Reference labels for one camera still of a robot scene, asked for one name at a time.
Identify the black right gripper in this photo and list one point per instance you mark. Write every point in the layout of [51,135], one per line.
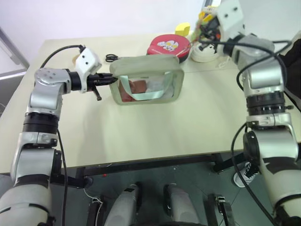
[214,27]

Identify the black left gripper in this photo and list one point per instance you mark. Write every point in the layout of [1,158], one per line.
[98,79]

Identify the green zip pouch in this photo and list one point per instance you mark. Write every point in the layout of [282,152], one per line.
[145,66]

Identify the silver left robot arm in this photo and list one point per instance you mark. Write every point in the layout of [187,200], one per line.
[44,99]

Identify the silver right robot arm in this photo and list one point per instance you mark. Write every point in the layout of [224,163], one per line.
[265,77]

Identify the red item inside pouch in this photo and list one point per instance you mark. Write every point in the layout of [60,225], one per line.
[131,90]

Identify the red round zip case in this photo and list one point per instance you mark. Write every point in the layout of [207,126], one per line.
[168,46]

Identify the white item inside pouch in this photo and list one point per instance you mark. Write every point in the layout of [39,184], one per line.
[156,84]

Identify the yellow plastic piece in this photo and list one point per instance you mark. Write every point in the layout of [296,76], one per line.
[204,17]

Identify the white bowl with items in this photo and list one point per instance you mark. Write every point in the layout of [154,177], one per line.
[203,54]

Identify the black scissors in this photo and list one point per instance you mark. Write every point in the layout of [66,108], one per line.
[112,57]

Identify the yellow box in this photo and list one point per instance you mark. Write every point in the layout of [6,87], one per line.
[182,29]

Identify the white storage box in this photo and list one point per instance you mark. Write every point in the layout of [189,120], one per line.
[210,9]

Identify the black fabric object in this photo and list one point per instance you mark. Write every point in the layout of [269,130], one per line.
[294,58]

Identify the grey rounded robot leg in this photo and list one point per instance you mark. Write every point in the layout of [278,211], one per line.
[181,207]
[124,207]

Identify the black robot foot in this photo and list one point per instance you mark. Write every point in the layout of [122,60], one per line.
[95,213]
[221,209]

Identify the white black sneaker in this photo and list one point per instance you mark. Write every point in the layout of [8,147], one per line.
[244,175]

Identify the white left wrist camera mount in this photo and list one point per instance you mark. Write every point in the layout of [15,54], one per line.
[88,61]

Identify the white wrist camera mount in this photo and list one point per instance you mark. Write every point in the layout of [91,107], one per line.
[231,14]
[88,61]

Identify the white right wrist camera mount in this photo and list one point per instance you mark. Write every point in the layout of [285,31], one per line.
[231,14]

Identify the black table frame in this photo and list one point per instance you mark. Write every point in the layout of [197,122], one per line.
[141,166]

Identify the grey metal frame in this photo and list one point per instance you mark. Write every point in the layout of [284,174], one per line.
[14,48]

